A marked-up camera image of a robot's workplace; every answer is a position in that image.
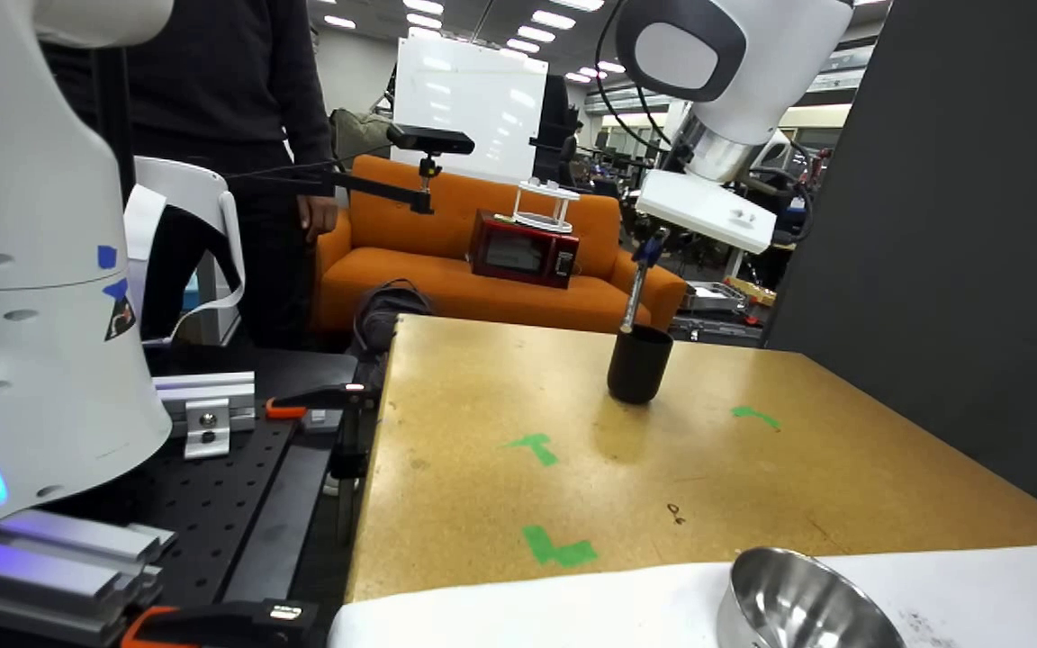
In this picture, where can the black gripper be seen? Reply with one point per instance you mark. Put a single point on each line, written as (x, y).
(677, 239)

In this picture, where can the blue capped grey marker pen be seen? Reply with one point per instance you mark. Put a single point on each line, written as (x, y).
(640, 299)

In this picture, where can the black mug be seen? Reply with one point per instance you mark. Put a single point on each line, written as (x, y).
(640, 365)

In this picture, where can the bystander hand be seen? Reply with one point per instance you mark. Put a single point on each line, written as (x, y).
(323, 217)

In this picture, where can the red microwave oven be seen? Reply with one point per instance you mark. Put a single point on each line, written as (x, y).
(524, 248)

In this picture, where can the white board screen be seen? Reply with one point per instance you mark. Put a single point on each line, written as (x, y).
(470, 102)

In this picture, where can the orange sofa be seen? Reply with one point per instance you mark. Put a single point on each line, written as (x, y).
(412, 263)

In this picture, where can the dark grey partition panel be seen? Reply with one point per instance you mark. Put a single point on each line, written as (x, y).
(962, 239)

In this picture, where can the black round stool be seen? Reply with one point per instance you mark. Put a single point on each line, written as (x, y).
(390, 315)

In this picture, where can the steel bowl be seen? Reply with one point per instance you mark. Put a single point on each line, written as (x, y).
(800, 597)

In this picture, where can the orange black bar clamp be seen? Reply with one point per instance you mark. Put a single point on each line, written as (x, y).
(324, 415)
(231, 623)

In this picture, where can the white cloth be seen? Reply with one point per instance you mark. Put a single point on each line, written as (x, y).
(540, 613)

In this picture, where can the person in black clothes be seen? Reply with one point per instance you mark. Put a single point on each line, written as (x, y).
(219, 109)

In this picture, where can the white chair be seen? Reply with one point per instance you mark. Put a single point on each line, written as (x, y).
(201, 204)

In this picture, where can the silver aluminium extrusion bar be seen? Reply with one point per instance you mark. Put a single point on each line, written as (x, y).
(208, 386)

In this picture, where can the black perforated breadboard table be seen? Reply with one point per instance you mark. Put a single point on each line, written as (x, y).
(241, 506)

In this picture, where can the silver aluminium base rails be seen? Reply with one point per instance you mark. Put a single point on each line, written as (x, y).
(51, 561)

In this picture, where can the black camera on boom arm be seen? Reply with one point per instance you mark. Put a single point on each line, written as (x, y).
(430, 138)

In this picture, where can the silver angle bracket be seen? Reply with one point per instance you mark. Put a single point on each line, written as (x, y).
(208, 428)

